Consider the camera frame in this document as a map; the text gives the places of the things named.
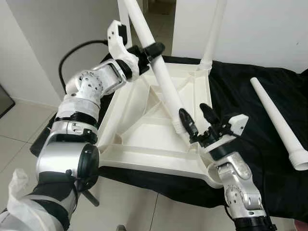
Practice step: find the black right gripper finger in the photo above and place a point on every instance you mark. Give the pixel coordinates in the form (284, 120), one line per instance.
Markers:
(187, 125)
(210, 116)

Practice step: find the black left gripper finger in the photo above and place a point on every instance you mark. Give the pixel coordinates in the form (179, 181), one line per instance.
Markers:
(155, 49)

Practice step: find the white plastic table top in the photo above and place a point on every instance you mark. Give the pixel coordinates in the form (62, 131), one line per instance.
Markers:
(144, 139)

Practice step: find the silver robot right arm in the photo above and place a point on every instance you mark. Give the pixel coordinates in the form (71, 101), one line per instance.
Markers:
(236, 178)

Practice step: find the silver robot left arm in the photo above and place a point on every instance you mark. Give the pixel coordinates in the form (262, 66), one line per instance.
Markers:
(86, 86)

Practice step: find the black metal table leg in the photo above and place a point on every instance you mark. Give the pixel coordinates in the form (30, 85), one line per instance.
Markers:
(90, 198)

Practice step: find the grey robot left foot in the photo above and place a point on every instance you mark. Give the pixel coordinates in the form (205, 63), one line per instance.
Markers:
(121, 228)

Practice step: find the black flat panel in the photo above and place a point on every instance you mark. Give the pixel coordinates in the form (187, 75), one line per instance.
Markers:
(6, 101)

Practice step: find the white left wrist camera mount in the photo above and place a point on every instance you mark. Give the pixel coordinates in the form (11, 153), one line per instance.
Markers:
(115, 48)

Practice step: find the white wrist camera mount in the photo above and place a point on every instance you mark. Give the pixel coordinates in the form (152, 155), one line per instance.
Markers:
(239, 120)
(115, 48)

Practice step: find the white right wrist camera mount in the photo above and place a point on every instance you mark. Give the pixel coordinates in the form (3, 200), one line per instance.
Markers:
(239, 120)

